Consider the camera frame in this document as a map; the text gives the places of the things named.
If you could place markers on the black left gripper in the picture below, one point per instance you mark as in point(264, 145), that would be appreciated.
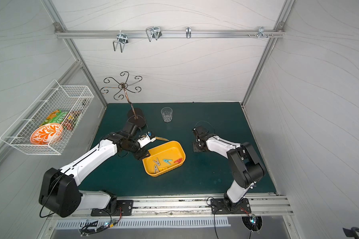
point(134, 122)

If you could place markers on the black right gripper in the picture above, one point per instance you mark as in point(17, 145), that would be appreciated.
point(198, 133)

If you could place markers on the yellow plastic storage box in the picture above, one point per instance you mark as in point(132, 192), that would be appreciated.
point(169, 150)

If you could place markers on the red clothespin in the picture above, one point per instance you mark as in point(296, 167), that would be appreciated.
point(178, 161)

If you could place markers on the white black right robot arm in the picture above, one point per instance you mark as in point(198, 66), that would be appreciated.
point(246, 167)

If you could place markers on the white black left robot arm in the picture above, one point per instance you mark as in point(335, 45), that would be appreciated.
point(60, 187)

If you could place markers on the dark oval stand with copper rod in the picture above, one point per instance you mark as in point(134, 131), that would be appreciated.
point(135, 115)

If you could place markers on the clear drinking glass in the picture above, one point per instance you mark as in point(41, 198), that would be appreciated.
point(167, 114)

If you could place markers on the green snack packet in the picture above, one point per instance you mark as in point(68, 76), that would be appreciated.
point(55, 117)

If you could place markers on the orange patterned bowl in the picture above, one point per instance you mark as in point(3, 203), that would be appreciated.
point(46, 134)

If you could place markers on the small metal hook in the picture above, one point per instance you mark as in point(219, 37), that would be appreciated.
point(188, 32)

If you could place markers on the metal double hook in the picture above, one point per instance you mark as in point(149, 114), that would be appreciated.
point(120, 42)

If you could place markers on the metal loop hook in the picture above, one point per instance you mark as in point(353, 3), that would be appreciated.
point(153, 33)

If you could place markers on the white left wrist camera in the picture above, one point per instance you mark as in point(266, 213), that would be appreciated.
point(146, 139)

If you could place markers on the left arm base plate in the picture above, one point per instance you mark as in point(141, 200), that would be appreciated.
point(115, 208)

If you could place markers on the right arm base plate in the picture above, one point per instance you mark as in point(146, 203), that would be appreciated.
point(222, 206)

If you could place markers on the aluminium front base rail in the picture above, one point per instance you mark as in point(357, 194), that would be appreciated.
point(203, 205)

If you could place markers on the white wire wall basket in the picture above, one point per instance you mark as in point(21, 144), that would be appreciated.
point(72, 99)

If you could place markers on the metal bracket hook right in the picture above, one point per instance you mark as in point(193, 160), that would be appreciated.
point(261, 34)

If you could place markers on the aluminium top rail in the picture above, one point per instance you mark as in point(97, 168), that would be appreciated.
point(166, 34)

